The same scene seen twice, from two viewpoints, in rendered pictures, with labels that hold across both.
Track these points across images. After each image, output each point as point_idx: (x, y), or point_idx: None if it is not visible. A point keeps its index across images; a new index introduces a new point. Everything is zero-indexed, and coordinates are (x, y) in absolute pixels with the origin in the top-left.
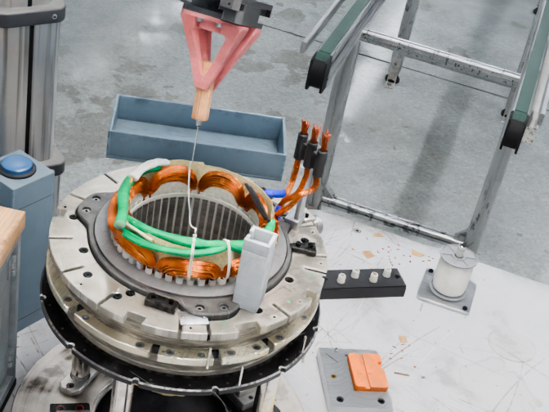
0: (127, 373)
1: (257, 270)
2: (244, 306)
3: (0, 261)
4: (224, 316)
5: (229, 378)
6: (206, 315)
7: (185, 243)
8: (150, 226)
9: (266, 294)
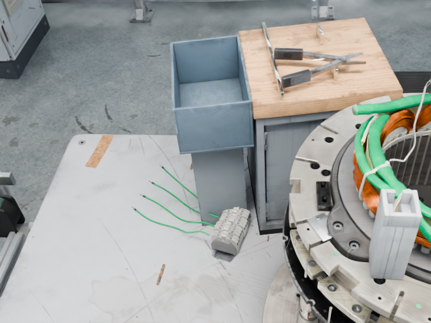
0: (288, 230)
1: (378, 234)
2: (369, 262)
3: (338, 104)
4: (343, 250)
5: (333, 311)
6: (331, 234)
7: (372, 162)
8: (376, 131)
9: (414, 281)
